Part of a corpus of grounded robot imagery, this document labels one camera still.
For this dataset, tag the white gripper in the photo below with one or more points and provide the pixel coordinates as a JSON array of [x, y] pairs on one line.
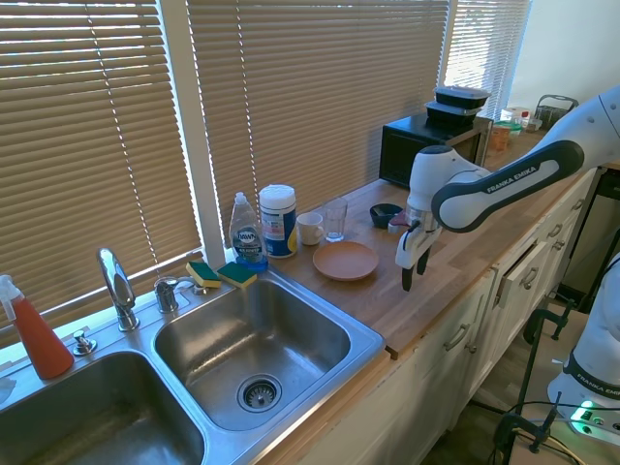
[[412, 247]]

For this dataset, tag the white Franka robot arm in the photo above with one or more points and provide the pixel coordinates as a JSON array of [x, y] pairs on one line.
[[508, 184]]

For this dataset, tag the stainless steel double sink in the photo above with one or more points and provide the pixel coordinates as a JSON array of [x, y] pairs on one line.
[[368, 339]]

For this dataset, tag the white ceramic mug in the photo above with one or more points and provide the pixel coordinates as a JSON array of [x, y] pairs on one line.
[[308, 230]]

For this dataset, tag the metal sink drain strainer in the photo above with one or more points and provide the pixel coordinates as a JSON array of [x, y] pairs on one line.
[[259, 393]]

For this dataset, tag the small chrome sink knob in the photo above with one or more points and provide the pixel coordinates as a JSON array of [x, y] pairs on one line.
[[84, 344]]

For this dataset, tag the small white red object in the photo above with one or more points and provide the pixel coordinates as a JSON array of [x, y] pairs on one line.
[[394, 226]]

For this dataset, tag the dark blue bowl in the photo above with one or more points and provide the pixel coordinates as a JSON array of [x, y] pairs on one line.
[[382, 215]]

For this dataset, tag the pink plate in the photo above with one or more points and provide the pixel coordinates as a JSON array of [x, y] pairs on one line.
[[345, 260]]

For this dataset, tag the clear drinking glass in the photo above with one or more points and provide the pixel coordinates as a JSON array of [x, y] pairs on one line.
[[335, 220]]

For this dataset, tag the white cabinet drawer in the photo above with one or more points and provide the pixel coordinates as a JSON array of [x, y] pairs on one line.
[[525, 271]]

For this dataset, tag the black microwave oven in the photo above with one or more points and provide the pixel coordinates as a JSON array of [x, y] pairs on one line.
[[402, 155]]

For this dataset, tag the white blue wipes canister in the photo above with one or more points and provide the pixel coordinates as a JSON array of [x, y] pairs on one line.
[[278, 223]]

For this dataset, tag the black table clamp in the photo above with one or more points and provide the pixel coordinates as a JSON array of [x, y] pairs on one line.
[[557, 317], [525, 424]]

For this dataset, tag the black plastic food container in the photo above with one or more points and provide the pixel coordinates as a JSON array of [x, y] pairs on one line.
[[460, 96], [448, 115]]

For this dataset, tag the green lid food container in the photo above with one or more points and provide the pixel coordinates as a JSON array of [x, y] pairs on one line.
[[506, 133]]

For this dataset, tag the Dawn dish soap bottle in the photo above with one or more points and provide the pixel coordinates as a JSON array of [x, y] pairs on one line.
[[247, 237]]

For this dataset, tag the yellow green sponge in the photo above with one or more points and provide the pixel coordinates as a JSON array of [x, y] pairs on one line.
[[237, 275], [203, 274]]

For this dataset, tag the white red lid container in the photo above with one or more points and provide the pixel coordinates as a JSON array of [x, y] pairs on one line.
[[516, 115]]

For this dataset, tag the black appliance front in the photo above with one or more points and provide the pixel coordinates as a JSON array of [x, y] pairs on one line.
[[603, 232]]

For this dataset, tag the wide beige window blind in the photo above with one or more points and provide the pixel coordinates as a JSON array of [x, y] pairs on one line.
[[310, 97], [87, 145]]

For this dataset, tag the narrow beige window blind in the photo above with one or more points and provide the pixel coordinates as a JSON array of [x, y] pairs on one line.
[[484, 48]]

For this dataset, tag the chrome kitchen faucet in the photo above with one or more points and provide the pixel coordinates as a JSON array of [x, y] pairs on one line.
[[117, 286]]

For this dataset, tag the orange spray bottle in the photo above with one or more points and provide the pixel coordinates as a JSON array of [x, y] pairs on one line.
[[41, 344]]

